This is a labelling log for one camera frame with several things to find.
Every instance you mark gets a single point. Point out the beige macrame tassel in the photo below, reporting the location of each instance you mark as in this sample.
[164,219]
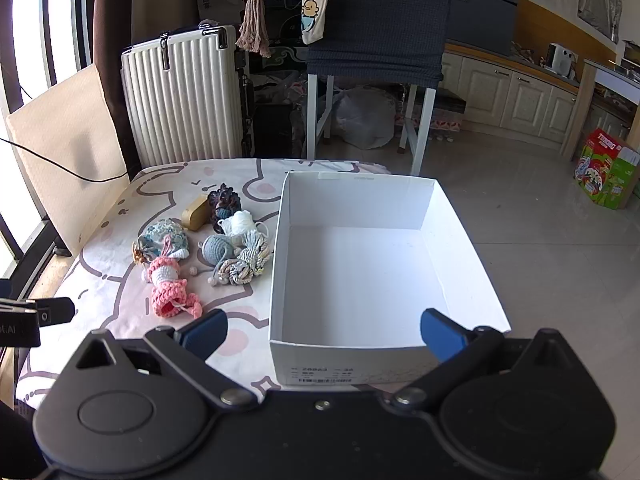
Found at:
[255,20]

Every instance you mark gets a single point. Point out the white countertop appliance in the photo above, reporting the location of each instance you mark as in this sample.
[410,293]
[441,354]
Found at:
[559,60]

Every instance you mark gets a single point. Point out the beige flat board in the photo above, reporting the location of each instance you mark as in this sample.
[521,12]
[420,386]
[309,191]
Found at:
[60,150]

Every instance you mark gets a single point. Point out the grey storage box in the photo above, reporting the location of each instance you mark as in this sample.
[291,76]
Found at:
[482,15]

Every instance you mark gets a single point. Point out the cream kitchen cabinet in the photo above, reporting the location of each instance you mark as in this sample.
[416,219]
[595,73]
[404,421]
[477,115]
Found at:
[520,100]

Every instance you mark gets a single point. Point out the black window railing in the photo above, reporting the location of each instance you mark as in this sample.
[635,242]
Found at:
[45,15]

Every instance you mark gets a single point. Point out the oval wooden block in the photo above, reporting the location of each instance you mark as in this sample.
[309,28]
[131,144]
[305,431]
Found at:
[195,214]

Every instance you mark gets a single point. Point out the brown curtain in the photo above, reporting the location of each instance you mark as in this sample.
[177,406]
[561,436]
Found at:
[112,35]

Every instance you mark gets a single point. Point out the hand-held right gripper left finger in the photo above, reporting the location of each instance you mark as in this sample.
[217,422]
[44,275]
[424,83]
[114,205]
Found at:
[205,334]

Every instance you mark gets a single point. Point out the black low bench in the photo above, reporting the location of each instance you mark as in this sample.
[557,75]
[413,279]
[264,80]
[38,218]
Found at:
[450,102]

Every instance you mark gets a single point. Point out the pink crochet doll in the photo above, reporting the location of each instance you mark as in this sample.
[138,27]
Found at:
[170,292]

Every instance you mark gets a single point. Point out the white yarn ball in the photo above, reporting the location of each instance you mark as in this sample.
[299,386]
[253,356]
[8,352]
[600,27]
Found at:
[241,221]

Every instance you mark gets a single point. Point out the cream duck print tote bag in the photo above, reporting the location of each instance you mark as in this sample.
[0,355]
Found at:
[316,5]

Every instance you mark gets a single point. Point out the wooden leg table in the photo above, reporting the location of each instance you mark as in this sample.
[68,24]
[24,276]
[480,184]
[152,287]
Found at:
[582,110]

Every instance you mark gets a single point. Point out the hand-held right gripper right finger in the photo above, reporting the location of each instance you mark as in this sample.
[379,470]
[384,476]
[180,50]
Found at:
[442,336]

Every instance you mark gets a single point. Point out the blue-grey crochet toy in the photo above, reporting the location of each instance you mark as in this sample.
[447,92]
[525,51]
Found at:
[217,249]

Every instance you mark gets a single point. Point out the dark blue waffle cloth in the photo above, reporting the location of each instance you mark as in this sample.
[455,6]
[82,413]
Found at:
[375,20]

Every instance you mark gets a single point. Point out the translucent plastic bag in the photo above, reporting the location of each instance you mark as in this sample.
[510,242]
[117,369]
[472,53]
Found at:
[365,117]

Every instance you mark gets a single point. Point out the green and red carton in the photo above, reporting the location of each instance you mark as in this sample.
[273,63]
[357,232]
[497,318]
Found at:
[607,170]

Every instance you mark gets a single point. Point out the dark purple crochet flower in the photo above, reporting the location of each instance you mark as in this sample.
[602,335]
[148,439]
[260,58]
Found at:
[224,202]

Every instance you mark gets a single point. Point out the white ribbed suitcase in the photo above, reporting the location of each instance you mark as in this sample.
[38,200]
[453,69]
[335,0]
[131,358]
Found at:
[180,100]

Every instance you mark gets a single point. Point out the white cardboard box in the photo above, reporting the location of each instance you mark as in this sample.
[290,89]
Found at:
[350,270]

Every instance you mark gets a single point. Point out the black hard case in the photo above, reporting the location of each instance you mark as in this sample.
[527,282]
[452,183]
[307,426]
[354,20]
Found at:
[270,130]

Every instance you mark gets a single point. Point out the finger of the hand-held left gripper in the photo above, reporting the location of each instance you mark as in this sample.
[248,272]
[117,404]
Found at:
[6,290]
[56,311]

